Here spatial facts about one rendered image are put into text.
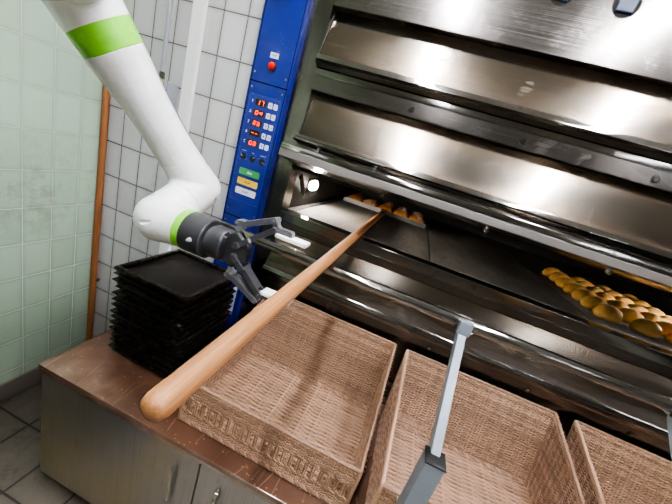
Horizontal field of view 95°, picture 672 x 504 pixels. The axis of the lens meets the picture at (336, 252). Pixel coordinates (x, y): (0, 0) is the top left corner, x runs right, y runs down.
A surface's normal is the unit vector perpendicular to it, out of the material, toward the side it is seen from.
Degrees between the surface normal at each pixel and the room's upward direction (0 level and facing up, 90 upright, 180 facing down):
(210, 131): 90
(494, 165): 70
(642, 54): 90
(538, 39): 90
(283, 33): 90
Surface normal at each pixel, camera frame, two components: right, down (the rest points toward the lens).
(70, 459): -0.27, 0.22
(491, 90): -0.15, -0.11
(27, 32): 0.92, 0.36
